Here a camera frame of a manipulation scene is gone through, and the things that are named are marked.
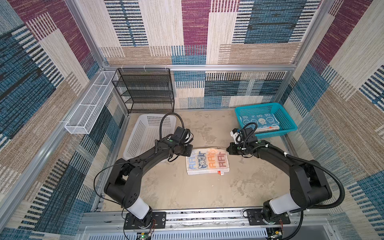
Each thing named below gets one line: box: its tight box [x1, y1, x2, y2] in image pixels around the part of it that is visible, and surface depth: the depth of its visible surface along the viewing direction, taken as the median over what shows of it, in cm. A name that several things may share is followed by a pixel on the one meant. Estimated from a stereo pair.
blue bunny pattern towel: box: [239, 113, 280, 133], surface depth 111 cm
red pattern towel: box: [185, 146, 230, 175], surface depth 92 cm
